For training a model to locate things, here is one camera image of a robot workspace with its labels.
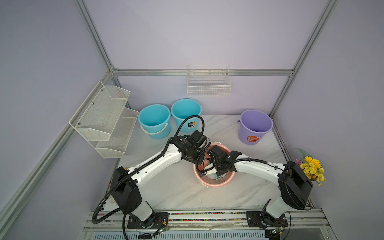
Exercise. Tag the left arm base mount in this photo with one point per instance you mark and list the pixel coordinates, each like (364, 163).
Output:
(155, 221)

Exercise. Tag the teal plastic bucket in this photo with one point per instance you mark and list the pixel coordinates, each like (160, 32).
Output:
(154, 121)
(184, 108)

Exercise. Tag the pink plastic bucket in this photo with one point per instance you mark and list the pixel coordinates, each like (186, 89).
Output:
(204, 180)

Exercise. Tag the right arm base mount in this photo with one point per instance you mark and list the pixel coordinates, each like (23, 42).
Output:
(261, 219)

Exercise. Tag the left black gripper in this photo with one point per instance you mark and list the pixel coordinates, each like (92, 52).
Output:
(200, 153)

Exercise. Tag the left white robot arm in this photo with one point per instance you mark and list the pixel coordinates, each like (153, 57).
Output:
(129, 182)

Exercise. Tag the purple plastic bucket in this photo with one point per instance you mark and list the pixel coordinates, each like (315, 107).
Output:
(254, 125)

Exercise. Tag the mint green microfiber cloth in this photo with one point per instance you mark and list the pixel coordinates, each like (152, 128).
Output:
(217, 177)

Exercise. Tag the white wire wall basket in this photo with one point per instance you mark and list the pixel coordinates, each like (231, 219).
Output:
(208, 81)

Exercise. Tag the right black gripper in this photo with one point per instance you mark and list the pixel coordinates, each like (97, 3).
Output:
(220, 172)

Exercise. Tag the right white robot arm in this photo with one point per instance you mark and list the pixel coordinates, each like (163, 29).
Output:
(295, 187)

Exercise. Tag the white mesh two-tier shelf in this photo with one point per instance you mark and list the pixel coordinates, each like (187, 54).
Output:
(105, 121)

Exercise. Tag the yellow artificial flower bouquet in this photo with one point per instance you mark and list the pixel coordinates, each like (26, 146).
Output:
(311, 167)

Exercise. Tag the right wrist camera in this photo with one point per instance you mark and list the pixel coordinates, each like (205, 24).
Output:
(207, 169)

